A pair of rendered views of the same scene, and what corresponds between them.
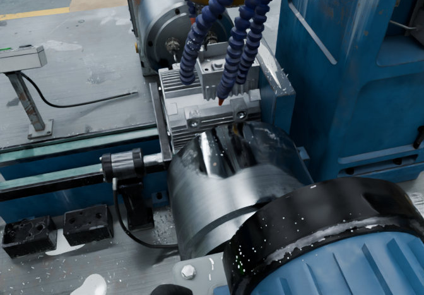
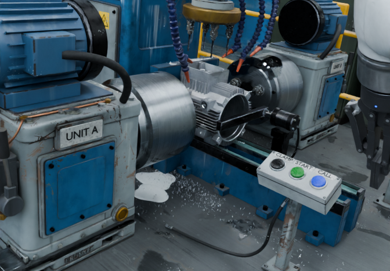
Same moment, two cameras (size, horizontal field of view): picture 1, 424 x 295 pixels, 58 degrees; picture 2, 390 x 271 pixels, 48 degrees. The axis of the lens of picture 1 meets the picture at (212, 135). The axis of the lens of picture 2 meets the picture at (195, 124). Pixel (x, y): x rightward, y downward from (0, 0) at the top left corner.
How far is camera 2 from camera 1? 189 cm
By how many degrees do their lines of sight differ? 99
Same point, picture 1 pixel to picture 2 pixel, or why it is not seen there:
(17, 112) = not seen: outside the picture
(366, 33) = not seen: hidden behind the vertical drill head
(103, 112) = (213, 237)
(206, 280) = (312, 58)
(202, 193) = (288, 66)
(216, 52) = (197, 76)
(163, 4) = (174, 83)
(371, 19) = not seen: hidden behind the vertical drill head
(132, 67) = (122, 250)
